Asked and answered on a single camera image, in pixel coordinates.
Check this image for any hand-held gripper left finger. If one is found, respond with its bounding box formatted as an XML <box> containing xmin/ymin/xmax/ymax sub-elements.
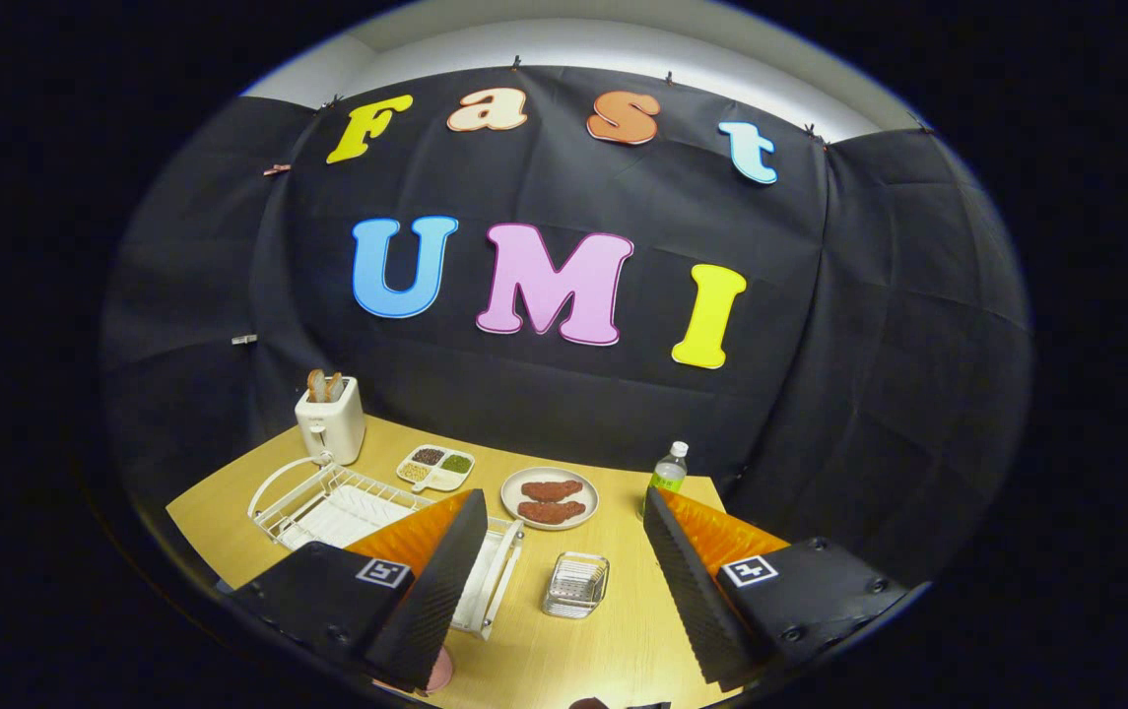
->
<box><xmin>229</xmin><ymin>488</ymin><xmax>490</xmax><ymax>693</ymax></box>

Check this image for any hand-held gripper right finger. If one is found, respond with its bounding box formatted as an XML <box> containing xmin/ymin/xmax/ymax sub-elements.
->
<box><xmin>643</xmin><ymin>486</ymin><xmax>911</xmax><ymax>690</ymax></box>

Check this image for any pink plate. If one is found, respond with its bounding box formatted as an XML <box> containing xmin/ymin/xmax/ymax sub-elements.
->
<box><xmin>371</xmin><ymin>648</ymin><xmax>454</xmax><ymax>695</ymax></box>

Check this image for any metal wire basket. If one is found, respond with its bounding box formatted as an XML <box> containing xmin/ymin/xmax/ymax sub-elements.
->
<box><xmin>541</xmin><ymin>551</ymin><xmax>611</xmax><ymax>620</ymax></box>

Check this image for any white wire dish rack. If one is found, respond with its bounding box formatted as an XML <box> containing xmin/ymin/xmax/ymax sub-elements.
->
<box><xmin>248</xmin><ymin>453</ymin><xmax>526</xmax><ymax>641</ymax></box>

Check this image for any white plate with meat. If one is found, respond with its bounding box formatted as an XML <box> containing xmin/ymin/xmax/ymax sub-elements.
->
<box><xmin>500</xmin><ymin>466</ymin><xmax>600</xmax><ymax>532</ymax></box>

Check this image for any white sectioned bean dish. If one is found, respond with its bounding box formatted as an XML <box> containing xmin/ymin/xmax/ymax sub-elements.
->
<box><xmin>396</xmin><ymin>444</ymin><xmax>476</xmax><ymax>493</ymax></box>

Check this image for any green label drink bottle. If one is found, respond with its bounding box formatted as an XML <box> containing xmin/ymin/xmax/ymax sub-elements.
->
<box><xmin>638</xmin><ymin>441</ymin><xmax>690</xmax><ymax>521</ymax></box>

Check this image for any white toaster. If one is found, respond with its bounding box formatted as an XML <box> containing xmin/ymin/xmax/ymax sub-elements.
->
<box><xmin>295</xmin><ymin>376</ymin><xmax>366</xmax><ymax>466</ymax></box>

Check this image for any black backdrop cloth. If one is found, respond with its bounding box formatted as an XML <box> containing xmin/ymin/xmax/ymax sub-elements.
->
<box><xmin>100</xmin><ymin>64</ymin><xmax>1035</xmax><ymax>592</ymax></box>

